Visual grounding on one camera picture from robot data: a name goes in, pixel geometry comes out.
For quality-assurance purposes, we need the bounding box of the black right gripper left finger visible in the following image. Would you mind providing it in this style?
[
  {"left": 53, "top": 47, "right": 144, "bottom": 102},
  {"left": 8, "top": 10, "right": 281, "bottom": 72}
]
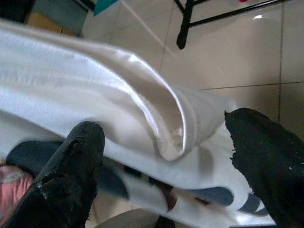
[{"left": 0, "top": 121, "right": 105, "bottom": 228}]

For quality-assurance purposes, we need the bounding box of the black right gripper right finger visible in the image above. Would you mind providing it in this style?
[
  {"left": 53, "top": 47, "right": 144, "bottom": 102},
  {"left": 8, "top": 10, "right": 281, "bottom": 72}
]
[{"left": 224, "top": 107, "right": 304, "bottom": 228}]

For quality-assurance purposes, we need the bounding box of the white shirt black print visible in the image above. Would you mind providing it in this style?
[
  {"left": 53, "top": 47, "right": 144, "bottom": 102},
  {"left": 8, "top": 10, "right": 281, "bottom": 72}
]
[{"left": 0, "top": 20, "right": 278, "bottom": 226}]

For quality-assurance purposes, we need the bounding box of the beige t-shirt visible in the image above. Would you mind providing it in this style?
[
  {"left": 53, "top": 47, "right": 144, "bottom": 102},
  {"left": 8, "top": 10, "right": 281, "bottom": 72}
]
[{"left": 0, "top": 165, "right": 34, "bottom": 212}]

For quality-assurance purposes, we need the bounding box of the plain cardboard box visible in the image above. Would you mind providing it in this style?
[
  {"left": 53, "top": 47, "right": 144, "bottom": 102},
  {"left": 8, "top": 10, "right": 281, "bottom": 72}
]
[{"left": 26, "top": 13, "right": 83, "bottom": 37}]

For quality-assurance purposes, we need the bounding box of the metal clothes rack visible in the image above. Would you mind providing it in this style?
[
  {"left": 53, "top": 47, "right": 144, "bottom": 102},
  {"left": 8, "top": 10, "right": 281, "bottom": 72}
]
[{"left": 174, "top": 0, "right": 293, "bottom": 50}]

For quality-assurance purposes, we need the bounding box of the grey storage box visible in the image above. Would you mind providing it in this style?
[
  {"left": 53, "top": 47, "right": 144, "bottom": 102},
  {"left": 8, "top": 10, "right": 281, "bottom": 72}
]
[{"left": 30, "top": 0, "right": 97, "bottom": 38}]

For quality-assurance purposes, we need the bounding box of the black side table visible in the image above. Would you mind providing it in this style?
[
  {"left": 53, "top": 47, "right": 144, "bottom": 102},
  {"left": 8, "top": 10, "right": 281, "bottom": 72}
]
[{"left": 0, "top": 0, "right": 36, "bottom": 24}]

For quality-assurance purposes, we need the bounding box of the teal floor mat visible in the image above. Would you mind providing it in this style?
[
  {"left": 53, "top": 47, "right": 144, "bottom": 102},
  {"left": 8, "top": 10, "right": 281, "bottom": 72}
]
[{"left": 94, "top": 0, "right": 122, "bottom": 17}]

